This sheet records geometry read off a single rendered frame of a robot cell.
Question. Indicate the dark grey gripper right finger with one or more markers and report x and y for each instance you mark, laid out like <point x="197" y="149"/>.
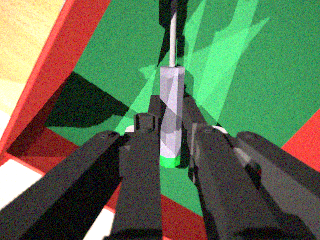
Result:
<point x="231" y="205"/>

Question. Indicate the grey screwdriver with green band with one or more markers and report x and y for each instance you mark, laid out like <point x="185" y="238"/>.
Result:
<point x="171" y="101"/>

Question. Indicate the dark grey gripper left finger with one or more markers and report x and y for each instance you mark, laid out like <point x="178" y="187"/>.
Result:
<point x="66" y="201"/>

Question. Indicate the red tool chest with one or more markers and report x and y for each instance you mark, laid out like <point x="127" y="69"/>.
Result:
<point x="250" y="65"/>

